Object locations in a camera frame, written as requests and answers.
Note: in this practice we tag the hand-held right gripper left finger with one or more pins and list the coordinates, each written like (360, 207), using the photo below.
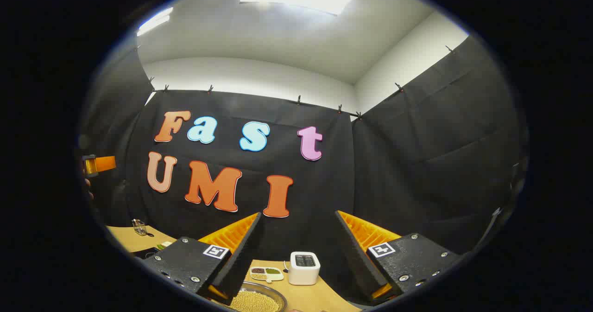
(241, 261)

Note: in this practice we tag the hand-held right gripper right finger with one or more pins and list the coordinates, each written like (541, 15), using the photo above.
(356, 261)

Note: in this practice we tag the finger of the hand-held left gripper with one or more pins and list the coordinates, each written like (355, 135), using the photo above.
(104, 163)

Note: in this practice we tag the stainless steel pot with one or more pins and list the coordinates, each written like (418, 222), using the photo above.
(279, 297)

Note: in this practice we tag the black induction cooktop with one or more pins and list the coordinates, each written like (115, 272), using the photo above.
(144, 254)

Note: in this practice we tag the white divided dish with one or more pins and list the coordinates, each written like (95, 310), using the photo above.
(278, 277)

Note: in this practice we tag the large yellow soybean pile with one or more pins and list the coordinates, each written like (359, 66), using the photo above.
(255, 302)

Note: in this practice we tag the white toaster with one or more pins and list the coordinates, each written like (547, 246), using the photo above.
(303, 272)

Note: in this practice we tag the small dish with vegetables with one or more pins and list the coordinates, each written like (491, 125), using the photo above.
(163, 245)

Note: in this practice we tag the black backdrop cloth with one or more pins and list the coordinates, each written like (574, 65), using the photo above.
(417, 163)

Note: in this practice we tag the row of backdrop clips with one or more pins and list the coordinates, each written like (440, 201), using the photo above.
(299, 99)

